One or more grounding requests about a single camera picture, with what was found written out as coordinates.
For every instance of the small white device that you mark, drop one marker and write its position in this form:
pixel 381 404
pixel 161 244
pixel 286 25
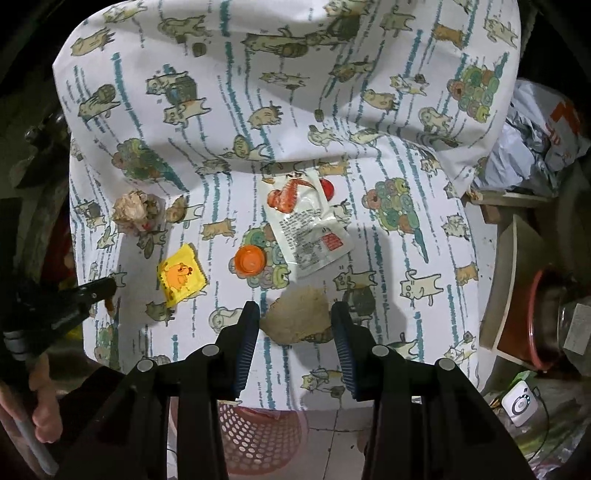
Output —
pixel 519 404

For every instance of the orange bottle cap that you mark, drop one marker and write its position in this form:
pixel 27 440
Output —
pixel 249 259

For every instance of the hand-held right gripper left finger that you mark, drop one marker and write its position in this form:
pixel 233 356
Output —
pixel 247 341

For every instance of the grey plastic bag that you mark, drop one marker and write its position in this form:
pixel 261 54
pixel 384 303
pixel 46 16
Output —
pixel 521 143

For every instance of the yellow cartoon packet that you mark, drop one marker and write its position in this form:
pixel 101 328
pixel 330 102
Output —
pixel 181 275

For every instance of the pink perforated basket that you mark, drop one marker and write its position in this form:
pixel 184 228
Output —
pixel 258 438

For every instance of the orange and white bag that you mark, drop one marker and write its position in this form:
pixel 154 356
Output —
pixel 570 124

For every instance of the brown paper scrap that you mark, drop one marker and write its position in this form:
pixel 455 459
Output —
pixel 298 316

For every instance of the glass jar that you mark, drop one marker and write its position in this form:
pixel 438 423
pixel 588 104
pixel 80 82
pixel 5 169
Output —
pixel 572 323

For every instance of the person's left hand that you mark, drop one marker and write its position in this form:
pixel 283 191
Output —
pixel 46 406

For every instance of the white board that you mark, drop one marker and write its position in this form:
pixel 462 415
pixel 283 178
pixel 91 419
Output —
pixel 505 277

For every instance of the cat print cloth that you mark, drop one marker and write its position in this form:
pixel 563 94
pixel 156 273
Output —
pixel 323 92

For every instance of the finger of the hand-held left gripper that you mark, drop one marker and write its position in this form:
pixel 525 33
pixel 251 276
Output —
pixel 92 290

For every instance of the tissue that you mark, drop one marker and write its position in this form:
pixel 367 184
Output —
pixel 134 212

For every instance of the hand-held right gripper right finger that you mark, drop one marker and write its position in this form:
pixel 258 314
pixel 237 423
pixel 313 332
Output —
pixel 344 350

